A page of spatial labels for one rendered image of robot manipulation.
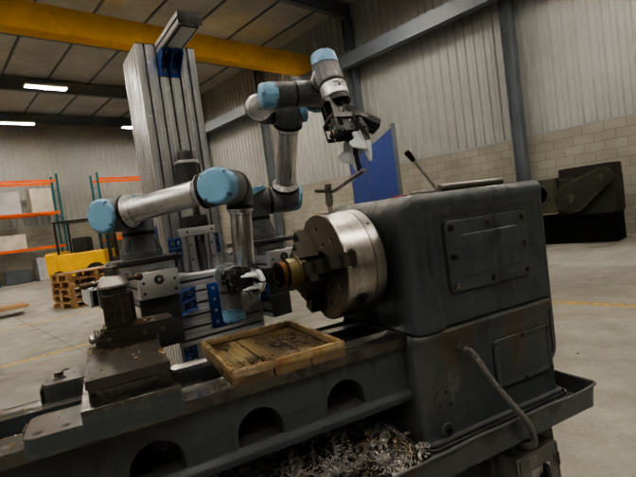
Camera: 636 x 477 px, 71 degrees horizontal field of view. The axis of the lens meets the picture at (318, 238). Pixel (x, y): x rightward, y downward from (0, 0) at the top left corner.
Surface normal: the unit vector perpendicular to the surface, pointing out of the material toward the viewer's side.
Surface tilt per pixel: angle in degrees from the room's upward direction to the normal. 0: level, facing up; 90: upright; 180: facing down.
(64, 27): 90
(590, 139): 90
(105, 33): 90
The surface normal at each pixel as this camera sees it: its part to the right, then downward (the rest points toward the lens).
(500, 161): -0.73, 0.13
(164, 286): 0.56, -0.03
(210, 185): -0.07, 0.05
